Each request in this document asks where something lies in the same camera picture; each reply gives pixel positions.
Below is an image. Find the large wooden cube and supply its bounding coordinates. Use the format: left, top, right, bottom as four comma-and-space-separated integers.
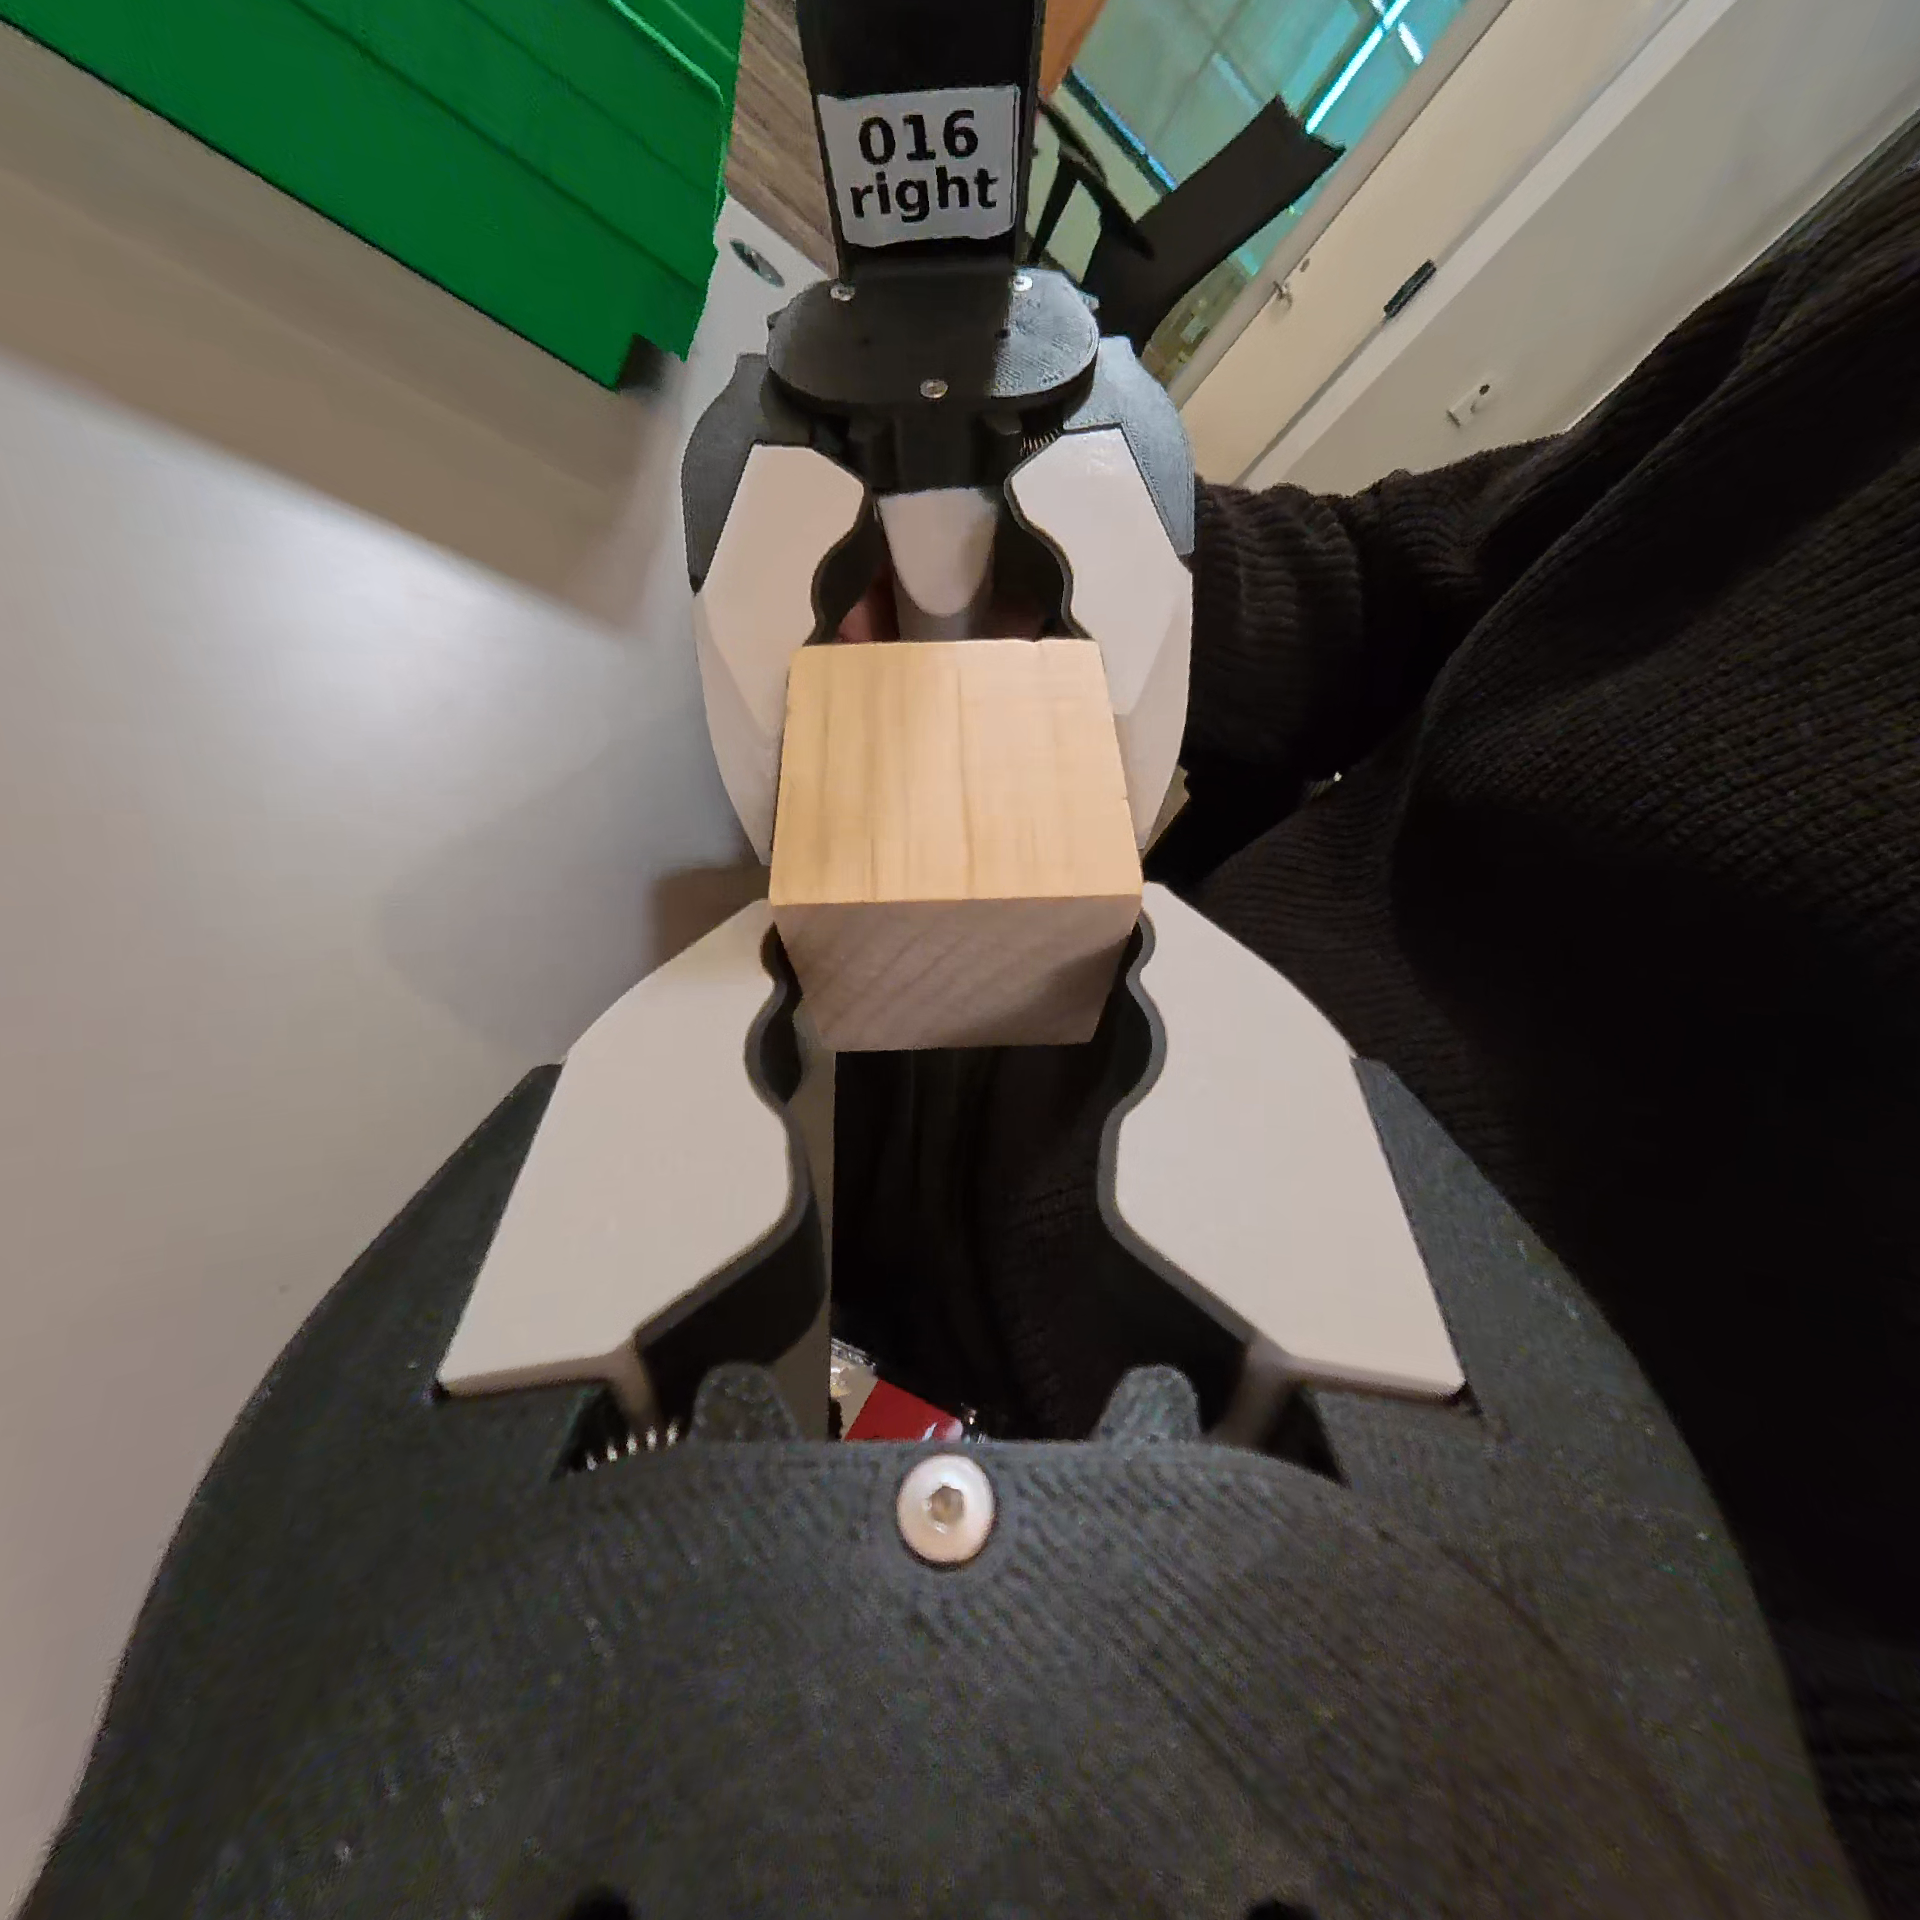
769, 637, 1145, 1050

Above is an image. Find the green plastic bin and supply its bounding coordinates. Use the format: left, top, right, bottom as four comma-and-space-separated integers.
83, 0, 748, 396

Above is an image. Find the person's right forearm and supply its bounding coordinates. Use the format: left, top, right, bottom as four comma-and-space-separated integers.
1183, 255, 1801, 890

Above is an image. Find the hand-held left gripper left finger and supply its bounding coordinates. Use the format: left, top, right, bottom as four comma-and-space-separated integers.
439, 908, 837, 1430

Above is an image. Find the black office chair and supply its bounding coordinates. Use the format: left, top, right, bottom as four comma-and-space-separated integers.
1026, 95, 1347, 350

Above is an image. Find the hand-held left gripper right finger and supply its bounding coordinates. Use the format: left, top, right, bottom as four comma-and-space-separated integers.
1099, 884, 1465, 1445

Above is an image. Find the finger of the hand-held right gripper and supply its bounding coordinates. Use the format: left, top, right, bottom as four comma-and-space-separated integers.
1007, 422, 1195, 846
695, 439, 876, 866

